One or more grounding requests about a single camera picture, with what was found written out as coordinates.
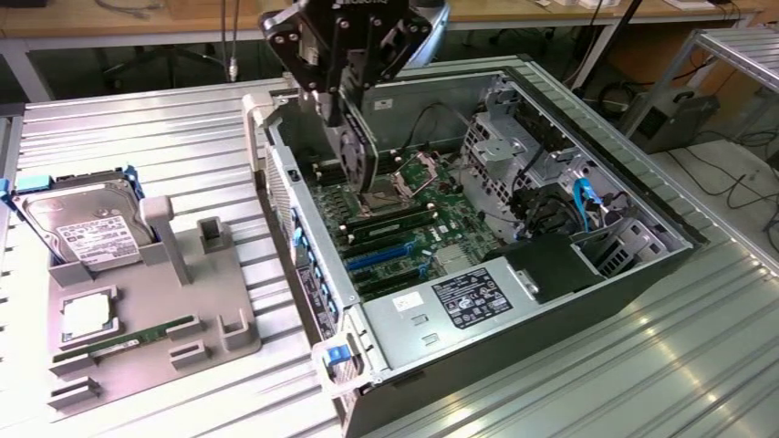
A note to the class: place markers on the silver drive cage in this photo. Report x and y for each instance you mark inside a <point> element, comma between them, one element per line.
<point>492,155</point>

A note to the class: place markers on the silver power supply unit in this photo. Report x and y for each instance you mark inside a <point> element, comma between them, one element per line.
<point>420,324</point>

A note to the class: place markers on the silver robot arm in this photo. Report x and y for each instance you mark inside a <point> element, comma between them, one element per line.
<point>433,32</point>

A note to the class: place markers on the metal slat shelf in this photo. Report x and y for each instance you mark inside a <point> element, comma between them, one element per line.
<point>742,50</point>

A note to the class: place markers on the blue expansion slot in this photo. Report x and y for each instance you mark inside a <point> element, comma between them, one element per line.
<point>377,256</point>

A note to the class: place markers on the green motherboard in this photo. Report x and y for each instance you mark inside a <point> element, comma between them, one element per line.
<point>440,219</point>

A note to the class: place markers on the black plastic shroud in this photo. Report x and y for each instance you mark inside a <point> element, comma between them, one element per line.
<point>547,262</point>

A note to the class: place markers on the blue case latch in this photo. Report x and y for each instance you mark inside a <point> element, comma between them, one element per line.
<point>336,356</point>

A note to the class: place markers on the black chair base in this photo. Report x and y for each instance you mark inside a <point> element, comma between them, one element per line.
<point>164,64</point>

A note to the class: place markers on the gray parts rack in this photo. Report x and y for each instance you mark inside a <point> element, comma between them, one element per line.
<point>183,328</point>

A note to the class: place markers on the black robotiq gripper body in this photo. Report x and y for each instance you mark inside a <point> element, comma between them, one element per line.
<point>349,23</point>

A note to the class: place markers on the blue disk bracket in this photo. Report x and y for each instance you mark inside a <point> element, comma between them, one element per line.
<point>36,184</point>

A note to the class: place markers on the silver chipset heatsink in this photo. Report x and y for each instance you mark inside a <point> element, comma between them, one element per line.
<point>456,256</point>

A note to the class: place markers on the black gpu card with fan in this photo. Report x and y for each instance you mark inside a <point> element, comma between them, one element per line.
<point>356,150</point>

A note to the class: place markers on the wooden desk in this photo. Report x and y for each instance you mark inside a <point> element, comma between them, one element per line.
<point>121,20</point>

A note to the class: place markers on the silver hard disk drive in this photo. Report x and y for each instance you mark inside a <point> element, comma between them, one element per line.
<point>85,219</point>

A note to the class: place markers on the silver cpu chip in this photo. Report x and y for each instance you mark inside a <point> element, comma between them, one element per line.
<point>88,319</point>

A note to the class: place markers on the green ram stick with label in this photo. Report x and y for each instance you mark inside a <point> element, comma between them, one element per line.
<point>389,226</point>

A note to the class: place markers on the open black pc case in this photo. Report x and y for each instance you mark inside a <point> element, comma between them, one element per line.
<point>608,328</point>

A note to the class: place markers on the black grey equipment box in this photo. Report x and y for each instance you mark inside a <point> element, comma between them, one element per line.
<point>669,121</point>

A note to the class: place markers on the perforated silver disk bay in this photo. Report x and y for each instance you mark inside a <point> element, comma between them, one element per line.
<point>627,246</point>

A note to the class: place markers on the metal cpu socket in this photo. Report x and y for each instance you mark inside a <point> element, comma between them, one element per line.
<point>415,175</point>

